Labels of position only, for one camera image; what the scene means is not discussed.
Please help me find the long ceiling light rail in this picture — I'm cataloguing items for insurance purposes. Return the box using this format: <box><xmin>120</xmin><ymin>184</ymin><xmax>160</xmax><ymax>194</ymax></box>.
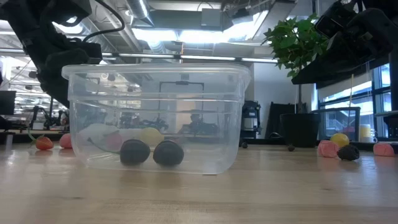
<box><xmin>102</xmin><ymin>52</ymin><xmax>279</xmax><ymax>63</ymax></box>

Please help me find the green leafy indoor tree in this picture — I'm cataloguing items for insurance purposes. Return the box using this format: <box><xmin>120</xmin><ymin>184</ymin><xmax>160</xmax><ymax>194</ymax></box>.
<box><xmin>263</xmin><ymin>12</ymin><xmax>330</xmax><ymax>114</ymax></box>

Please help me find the yellow cylindrical cup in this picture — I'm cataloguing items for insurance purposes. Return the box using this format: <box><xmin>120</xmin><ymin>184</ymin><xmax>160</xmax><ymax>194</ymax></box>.
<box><xmin>359</xmin><ymin>124</ymin><xmax>373</xmax><ymax>139</ymax></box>

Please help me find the person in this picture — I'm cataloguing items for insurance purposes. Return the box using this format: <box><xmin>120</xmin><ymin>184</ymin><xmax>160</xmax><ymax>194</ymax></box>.
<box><xmin>182</xmin><ymin>113</ymin><xmax>218</xmax><ymax>136</ymax></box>

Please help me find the background robot workstation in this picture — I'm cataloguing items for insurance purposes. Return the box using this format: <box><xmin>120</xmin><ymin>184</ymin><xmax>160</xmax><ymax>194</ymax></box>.
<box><xmin>29</xmin><ymin>105</ymin><xmax>70</xmax><ymax>130</ymax></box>

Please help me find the grey ceiling box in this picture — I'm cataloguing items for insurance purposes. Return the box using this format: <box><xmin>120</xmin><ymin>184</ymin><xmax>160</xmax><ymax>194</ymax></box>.
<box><xmin>201</xmin><ymin>8</ymin><xmax>223</xmax><ymax>28</ymax></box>

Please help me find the clear plastic tupperware container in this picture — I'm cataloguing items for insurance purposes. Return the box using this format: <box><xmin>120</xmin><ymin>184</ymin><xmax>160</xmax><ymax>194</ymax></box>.
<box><xmin>61</xmin><ymin>63</ymin><xmax>252</xmax><ymax>175</ymax></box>

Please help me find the black plant pot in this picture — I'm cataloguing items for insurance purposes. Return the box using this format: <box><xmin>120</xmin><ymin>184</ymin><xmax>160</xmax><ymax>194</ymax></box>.
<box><xmin>279</xmin><ymin>112</ymin><xmax>321</xmax><ymax>148</ymax></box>

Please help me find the dark toy blueberry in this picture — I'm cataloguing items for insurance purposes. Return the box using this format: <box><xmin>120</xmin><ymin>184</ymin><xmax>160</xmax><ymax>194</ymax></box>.
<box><xmin>152</xmin><ymin>139</ymin><xmax>185</xmax><ymax>166</ymax></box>

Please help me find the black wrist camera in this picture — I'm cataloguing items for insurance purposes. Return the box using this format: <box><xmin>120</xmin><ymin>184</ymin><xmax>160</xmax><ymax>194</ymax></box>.
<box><xmin>81</xmin><ymin>42</ymin><xmax>103</xmax><ymax>65</ymax></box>
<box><xmin>314</xmin><ymin>2</ymin><xmax>345</xmax><ymax>39</ymax></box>

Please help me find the round silver ceiling duct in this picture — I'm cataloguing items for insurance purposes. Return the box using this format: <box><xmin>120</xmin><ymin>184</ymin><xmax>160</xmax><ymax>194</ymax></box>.
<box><xmin>124</xmin><ymin>0</ymin><xmax>156</xmax><ymax>29</ymax></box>

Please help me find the black rectangular board frame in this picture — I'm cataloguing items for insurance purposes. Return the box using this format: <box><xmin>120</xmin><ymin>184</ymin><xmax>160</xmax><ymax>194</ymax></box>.
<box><xmin>159</xmin><ymin>80</ymin><xmax>205</xmax><ymax>113</ymax></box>

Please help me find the dark toy cherry green stem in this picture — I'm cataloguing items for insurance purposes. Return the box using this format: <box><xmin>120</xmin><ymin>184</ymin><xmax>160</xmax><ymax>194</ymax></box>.
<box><xmin>88</xmin><ymin>138</ymin><xmax>151</xmax><ymax>166</ymax></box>

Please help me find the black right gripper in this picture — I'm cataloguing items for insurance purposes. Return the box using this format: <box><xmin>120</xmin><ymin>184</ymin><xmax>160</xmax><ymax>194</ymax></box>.
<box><xmin>291</xmin><ymin>7</ymin><xmax>394</xmax><ymax>84</ymax></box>

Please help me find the yellow toy lemon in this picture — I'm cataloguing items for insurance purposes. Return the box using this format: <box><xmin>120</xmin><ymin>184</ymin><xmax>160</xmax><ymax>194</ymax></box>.
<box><xmin>330</xmin><ymin>133</ymin><xmax>350</xmax><ymax>149</ymax></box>
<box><xmin>140</xmin><ymin>126</ymin><xmax>165</xmax><ymax>146</ymax></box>

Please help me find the black leaning panel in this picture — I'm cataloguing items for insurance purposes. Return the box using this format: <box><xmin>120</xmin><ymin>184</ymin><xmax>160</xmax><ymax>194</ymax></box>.
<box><xmin>267</xmin><ymin>101</ymin><xmax>296</xmax><ymax>139</ymax></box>

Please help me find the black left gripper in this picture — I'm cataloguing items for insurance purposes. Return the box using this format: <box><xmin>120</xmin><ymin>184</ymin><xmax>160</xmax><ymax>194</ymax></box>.
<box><xmin>32</xmin><ymin>42</ymin><xmax>91</xmax><ymax>108</ymax></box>

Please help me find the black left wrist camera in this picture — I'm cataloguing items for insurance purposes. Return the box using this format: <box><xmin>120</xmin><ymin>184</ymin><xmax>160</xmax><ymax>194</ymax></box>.
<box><xmin>81</xmin><ymin>42</ymin><xmax>103</xmax><ymax>65</ymax></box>

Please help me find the black computer monitor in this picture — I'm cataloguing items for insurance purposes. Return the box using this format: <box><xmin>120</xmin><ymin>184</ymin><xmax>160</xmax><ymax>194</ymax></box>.
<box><xmin>0</xmin><ymin>90</ymin><xmax>16</xmax><ymax>116</ymax></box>

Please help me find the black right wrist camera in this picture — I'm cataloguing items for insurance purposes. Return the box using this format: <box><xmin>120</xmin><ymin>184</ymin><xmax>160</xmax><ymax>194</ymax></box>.
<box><xmin>314</xmin><ymin>2</ymin><xmax>345</xmax><ymax>39</ymax></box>

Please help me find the large red toy strawberry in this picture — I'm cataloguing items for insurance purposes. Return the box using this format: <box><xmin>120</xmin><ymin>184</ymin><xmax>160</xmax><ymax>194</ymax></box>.
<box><xmin>27</xmin><ymin>128</ymin><xmax>55</xmax><ymax>151</ymax></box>

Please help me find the smooth pink toy fruit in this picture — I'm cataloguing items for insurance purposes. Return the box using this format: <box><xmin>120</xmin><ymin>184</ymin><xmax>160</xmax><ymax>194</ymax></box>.
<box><xmin>373</xmin><ymin>142</ymin><xmax>396</xmax><ymax>157</ymax></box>

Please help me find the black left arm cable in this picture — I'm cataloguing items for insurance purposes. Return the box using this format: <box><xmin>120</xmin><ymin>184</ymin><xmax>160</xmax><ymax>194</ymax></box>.
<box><xmin>81</xmin><ymin>0</ymin><xmax>126</xmax><ymax>44</ymax></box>

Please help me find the pink toy raspberry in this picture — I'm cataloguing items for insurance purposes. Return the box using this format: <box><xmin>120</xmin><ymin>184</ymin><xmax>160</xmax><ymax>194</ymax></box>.
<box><xmin>317</xmin><ymin>139</ymin><xmax>340</xmax><ymax>158</ymax></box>
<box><xmin>58</xmin><ymin>133</ymin><xmax>73</xmax><ymax>149</ymax></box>

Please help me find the white toy produce piece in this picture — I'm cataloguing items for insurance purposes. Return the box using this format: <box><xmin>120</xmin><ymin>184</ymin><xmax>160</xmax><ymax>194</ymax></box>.
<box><xmin>77</xmin><ymin>123</ymin><xmax>141</xmax><ymax>146</ymax></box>

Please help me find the black vertical post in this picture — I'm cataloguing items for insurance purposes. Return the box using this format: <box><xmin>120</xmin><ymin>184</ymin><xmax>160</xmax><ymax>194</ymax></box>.
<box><xmin>388</xmin><ymin>52</ymin><xmax>398</xmax><ymax>111</ymax></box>

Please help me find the black equipment cart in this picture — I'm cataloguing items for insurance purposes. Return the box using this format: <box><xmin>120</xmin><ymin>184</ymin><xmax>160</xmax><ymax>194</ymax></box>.
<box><xmin>241</xmin><ymin>100</ymin><xmax>262</xmax><ymax>139</ymax></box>

